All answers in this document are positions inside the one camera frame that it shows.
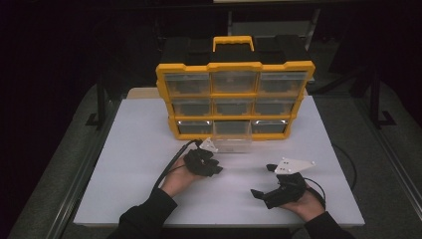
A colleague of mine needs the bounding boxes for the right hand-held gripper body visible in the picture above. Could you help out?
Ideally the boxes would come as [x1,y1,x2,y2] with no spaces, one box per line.
[263,156,317,210]

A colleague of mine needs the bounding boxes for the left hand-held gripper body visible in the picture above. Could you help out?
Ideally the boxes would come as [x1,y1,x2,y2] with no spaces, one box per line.
[183,137,220,177]

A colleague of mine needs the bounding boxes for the clear plastic drawer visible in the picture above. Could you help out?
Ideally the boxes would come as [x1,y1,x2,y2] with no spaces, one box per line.
[212,119,253,154]

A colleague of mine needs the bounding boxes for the yellow black organizer cabinet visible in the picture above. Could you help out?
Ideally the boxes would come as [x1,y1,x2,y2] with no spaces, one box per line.
[155,35,317,142]

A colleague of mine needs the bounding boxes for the person's right hand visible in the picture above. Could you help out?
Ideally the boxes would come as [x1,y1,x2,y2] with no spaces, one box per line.
[282,183,326,223]

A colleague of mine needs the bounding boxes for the person's left hand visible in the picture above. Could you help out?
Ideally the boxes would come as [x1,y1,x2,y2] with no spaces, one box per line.
[160,153,204,198]

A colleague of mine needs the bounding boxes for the grid of clear drawers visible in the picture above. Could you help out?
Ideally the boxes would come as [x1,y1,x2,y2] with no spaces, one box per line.
[163,71,310,135]

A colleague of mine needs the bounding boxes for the beige board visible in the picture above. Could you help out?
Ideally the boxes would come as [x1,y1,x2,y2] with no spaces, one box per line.
[126,87,161,100]

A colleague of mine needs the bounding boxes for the black metal stand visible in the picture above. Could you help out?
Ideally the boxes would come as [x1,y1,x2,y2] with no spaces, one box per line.
[85,71,107,131]
[368,68,398,129]

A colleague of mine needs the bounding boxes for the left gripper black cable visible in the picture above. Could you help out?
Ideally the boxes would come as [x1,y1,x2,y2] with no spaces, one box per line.
[153,138,204,191]

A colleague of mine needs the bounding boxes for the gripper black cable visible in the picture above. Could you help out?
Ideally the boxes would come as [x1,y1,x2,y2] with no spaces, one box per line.
[303,176,327,211]
[153,138,204,191]

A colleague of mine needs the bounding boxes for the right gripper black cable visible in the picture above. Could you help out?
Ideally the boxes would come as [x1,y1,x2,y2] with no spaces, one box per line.
[303,176,327,211]

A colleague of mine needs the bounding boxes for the thin black cable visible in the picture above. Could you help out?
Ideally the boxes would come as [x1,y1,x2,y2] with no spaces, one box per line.
[331,142,358,192]

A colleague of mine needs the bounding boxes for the aluminium rail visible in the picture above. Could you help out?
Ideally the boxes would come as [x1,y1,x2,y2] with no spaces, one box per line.
[356,99,422,213]
[46,99,121,239]

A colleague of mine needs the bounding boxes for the grey metal frame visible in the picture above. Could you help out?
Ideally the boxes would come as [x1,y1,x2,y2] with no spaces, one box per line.
[226,8,322,52]

